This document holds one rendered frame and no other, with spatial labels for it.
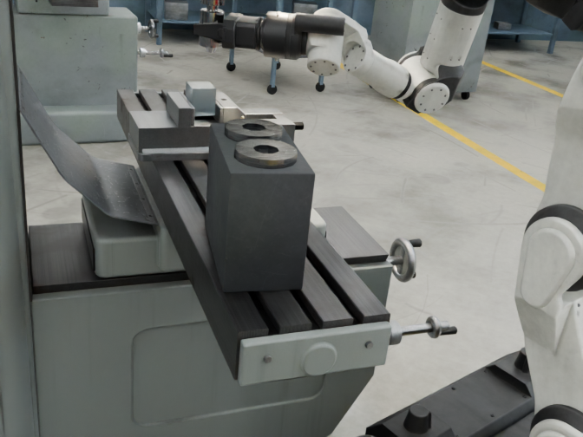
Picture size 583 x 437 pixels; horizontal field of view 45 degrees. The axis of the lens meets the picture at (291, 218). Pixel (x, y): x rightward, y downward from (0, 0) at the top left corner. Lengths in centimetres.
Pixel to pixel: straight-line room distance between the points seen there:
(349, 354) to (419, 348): 171
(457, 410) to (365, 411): 91
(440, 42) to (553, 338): 63
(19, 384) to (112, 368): 19
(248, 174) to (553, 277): 52
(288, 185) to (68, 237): 77
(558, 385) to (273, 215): 60
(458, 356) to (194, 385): 132
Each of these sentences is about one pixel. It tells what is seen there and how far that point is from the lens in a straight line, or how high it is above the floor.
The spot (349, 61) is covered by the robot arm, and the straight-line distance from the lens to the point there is 150.
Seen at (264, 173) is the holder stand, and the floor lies 114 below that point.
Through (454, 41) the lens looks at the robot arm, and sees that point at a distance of 151.
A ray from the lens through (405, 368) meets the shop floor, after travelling 261.
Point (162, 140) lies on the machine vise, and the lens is 151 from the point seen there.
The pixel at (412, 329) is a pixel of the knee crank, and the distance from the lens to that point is 179.
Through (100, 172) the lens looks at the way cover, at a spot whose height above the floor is 91.
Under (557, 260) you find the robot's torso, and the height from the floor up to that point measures 101.
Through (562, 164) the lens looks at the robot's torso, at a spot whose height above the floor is 114.
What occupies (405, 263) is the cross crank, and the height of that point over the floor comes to 66.
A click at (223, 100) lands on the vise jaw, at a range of 159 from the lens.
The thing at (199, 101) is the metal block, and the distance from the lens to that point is 154.
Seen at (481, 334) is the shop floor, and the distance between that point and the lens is 291.
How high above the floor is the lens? 149
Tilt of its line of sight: 25 degrees down
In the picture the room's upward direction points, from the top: 6 degrees clockwise
